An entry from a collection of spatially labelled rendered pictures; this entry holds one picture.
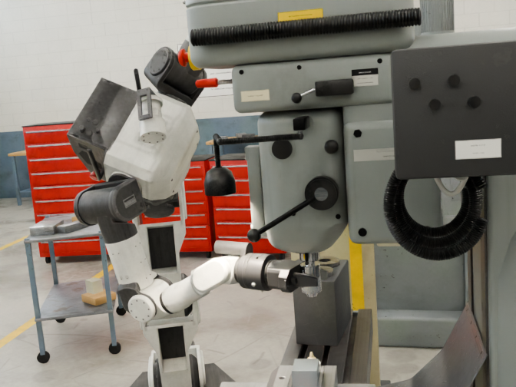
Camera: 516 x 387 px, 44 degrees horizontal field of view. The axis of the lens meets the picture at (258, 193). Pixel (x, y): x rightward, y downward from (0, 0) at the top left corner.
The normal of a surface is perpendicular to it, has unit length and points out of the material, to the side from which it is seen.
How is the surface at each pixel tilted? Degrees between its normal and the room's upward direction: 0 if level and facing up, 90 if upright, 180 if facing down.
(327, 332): 90
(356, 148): 90
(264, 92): 90
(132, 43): 90
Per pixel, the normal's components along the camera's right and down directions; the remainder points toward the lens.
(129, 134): 0.07, -0.39
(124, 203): 0.85, -0.11
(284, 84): -0.19, 0.18
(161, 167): 0.70, -0.01
